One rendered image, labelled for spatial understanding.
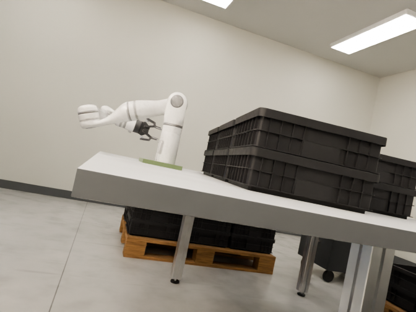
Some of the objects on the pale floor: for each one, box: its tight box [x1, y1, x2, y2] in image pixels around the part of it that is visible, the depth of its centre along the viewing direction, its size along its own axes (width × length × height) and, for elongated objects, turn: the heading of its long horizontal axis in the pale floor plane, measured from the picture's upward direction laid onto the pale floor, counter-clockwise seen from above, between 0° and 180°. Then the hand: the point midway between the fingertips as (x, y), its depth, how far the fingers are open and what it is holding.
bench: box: [71, 151, 416, 312], centre depth 144 cm, size 160×160×70 cm
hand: (157, 133), depth 196 cm, fingers open, 5 cm apart
